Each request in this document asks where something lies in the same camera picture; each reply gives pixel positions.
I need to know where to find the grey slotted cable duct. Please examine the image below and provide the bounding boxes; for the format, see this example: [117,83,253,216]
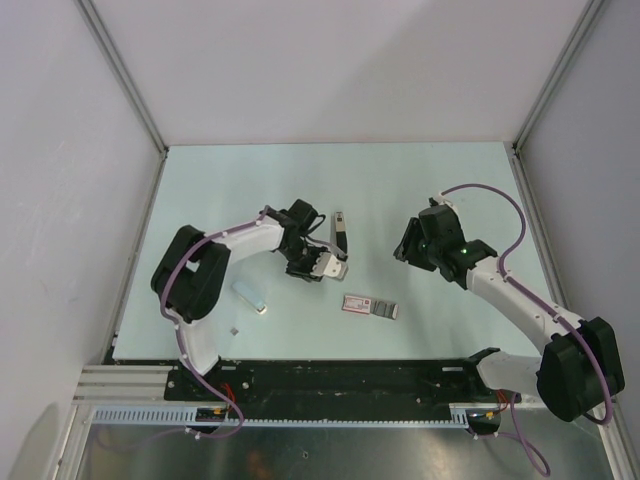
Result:
[92,402,501,430]

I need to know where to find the red white staples box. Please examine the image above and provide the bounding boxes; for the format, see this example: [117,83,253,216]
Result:
[342,295,399,320]

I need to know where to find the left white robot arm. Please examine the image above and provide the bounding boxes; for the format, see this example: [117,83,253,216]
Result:
[151,199,330,400]

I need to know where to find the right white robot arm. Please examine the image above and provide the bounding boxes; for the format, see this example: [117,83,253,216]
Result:
[394,204,626,422]

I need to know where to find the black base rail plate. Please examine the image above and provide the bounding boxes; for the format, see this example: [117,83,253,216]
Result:
[164,359,506,422]

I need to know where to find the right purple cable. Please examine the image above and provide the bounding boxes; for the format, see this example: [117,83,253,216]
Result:
[439,183,619,476]

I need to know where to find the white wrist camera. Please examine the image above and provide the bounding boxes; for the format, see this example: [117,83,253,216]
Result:
[429,192,458,212]
[312,251,348,281]

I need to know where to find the aluminium frame rails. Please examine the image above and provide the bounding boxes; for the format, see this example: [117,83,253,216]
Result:
[503,141,639,479]

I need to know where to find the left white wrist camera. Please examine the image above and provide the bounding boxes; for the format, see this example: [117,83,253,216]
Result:
[312,251,348,281]

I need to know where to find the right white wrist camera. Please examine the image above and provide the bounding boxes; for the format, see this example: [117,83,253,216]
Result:
[429,192,458,212]

